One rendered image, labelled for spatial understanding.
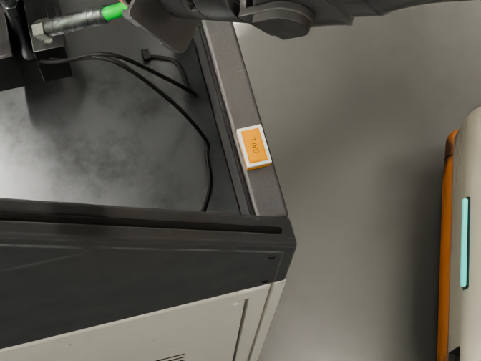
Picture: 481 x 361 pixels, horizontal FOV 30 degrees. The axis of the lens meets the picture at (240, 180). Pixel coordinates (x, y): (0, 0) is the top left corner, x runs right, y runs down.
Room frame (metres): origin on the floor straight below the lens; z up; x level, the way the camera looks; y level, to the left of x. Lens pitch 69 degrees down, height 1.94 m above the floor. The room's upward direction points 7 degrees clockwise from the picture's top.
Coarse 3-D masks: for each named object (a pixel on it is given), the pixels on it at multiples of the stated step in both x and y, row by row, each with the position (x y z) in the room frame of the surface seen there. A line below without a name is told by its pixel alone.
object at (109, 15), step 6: (108, 6) 0.45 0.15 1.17; (114, 6) 0.45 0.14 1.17; (120, 6) 0.45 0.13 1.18; (126, 6) 0.44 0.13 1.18; (102, 12) 0.45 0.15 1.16; (108, 12) 0.45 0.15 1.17; (114, 12) 0.44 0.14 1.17; (120, 12) 0.44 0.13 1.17; (108, 18) 0.44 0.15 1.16; (114, 18) 0.44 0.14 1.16
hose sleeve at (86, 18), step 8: (96, 8) 0.45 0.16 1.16; (56, 16) 0.46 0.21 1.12; (64, 16) 0.45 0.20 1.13; (72, 16) 0.45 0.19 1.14; (80, 16) 0.45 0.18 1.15; (88, 16) 0.45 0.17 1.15; (96, 16) 0.44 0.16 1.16; (48, 24) 0.45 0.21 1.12; (56, 24) 0.45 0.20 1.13; (64, 24) 0.44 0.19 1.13; (72, 24) 0.44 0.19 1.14; (80, 24) 0.44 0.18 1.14; (88, 24) 0.44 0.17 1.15; (96, 24) 0.44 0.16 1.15; (48, 32) 0.44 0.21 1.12; (56, 32) 0.44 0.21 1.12; (64, 32) 0.44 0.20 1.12
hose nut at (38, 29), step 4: (40, 20) 0.46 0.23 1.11; (44, 20) 0.46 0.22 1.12; (32, 24) 0.45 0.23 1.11; (36, 24) 0.45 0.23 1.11; (40, 24) 0.45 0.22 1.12; (32, 28) 0.45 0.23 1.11; (36, 28) 0.45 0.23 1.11; (40, 28) 0.45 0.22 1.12; (36, 32) 0.44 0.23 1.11; (40, 32) 0.44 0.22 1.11; (44, 32) 0.44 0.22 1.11; (36, 36) 0.44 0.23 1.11; (40, 36) 0.44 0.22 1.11; (44, 36) 0.44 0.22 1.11; (48, 36) 0.44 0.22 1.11; (40, 40) 0.44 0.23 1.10
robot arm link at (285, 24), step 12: (240, 0) 0.36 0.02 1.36; (252, 0) 0.36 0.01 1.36; (240, 12) 0.35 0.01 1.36; (252, 12) 0.34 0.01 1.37; (264, 12) 0.34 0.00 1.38; (276, 12) 0.33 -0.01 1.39; (288, 12) 0.33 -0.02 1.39; (300, 12) 0.33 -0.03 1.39; (312, 12) 0.34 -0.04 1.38; (252, 24) 0.34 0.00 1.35; (264, 24) 0.33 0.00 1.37; (276, 24) 0.33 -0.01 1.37; (288, 24) 0.33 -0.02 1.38; (300, 24) 0.33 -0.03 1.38; (312, 24) 0.33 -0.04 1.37; (276, 36) 0.33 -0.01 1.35; (288, 36) 0.33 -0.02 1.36; (300, 36) 0.33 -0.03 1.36
